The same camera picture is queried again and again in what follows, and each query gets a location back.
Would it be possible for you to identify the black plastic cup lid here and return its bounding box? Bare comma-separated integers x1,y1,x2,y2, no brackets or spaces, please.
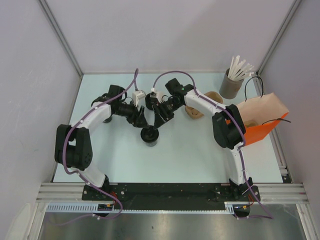
139,127,160,142

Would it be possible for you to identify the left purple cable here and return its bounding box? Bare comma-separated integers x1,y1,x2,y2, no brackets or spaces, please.
49,67,140,227

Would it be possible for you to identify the orange paper bag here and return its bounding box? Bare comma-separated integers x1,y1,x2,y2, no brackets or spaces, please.
236,78,290,146

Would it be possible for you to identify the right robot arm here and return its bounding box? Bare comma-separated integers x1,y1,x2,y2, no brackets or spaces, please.
150,78,260,201

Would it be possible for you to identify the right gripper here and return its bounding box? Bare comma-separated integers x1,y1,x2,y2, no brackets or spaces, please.
152,98,183,130

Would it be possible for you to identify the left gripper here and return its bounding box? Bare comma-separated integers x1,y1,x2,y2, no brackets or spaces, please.
113,99,149,128

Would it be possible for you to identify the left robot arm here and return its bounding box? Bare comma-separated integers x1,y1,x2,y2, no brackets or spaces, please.
54,85,149,200

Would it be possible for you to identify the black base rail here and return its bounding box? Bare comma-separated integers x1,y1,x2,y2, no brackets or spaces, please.
82,182,261,211

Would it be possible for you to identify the white cable duct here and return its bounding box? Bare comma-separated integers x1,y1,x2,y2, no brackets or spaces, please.
47,201,237,215

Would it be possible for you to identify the grey straw holder cup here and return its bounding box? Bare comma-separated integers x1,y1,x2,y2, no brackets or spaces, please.
219,68,244,100

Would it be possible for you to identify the dark takeout coffee cup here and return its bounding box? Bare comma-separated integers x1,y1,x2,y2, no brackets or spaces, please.
139,127,160,148

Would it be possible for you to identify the white straws bundle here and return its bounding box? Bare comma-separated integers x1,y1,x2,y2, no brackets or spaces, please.
227,55,254,82

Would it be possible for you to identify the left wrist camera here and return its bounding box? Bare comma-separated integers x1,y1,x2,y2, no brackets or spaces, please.
131,90,146,107

